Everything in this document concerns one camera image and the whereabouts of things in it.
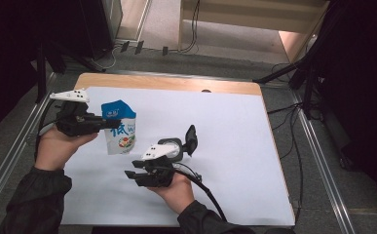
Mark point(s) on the person's right hand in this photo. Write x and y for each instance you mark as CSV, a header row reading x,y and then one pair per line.
x,y
178,195

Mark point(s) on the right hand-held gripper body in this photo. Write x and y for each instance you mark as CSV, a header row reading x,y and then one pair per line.
x,y
158,174

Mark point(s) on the white paper sheet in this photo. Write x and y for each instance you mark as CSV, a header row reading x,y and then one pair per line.
x,y
208,146

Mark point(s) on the light wooden shelf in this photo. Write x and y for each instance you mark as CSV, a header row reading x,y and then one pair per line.
x,y
241,19

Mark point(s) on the person's left hand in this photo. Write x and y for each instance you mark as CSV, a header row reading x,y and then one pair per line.
x,y
54,149

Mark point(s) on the blue white milk pouch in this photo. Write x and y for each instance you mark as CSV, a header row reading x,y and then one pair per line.
x,y
121,143

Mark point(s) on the small black block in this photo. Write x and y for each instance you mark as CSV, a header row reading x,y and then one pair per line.
x,y
165,51
139,47

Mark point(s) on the black tripod stand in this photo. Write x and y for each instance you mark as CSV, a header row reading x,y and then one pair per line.
x,y
309,84

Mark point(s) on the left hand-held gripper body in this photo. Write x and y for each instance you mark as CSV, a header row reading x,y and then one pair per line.
x,y
75,123

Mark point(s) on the black curtain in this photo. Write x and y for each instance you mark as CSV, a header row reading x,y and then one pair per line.
x,y
10,48
364,81

